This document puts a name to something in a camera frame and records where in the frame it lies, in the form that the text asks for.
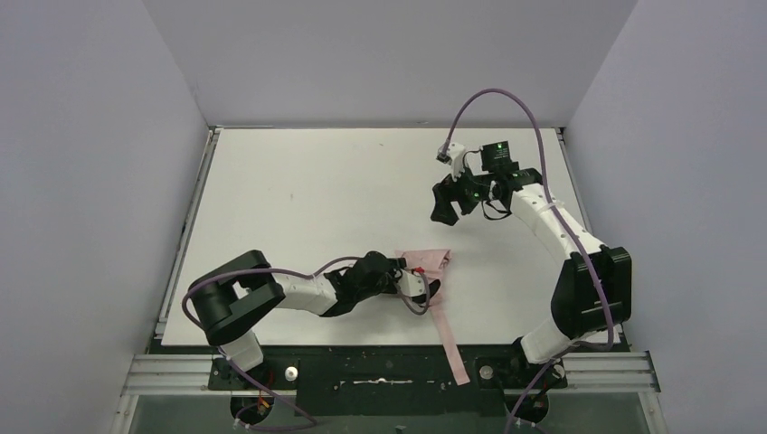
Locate purple cable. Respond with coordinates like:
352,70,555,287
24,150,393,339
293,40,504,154
440,88,615,434
181,256,432,431

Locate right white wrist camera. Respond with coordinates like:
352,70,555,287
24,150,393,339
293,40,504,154
437,141,467,181

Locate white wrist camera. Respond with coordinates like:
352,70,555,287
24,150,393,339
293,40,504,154
437,141,467,181
397,270,429,298

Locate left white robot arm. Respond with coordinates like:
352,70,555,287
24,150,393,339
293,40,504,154
182,250,441,372

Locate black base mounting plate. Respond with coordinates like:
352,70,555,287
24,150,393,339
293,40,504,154
206,344,571,419

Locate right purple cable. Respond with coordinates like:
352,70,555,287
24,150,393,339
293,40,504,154
440,88,615,434

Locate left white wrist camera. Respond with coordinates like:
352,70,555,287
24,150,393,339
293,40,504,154
397,270,429,298

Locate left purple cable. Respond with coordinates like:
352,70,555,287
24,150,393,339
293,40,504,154
181,256,432,431

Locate pink and black folding umbrella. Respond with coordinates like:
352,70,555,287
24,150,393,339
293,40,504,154
395,249,470,386

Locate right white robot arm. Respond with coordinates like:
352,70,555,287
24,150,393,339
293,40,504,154
431,141,632,364

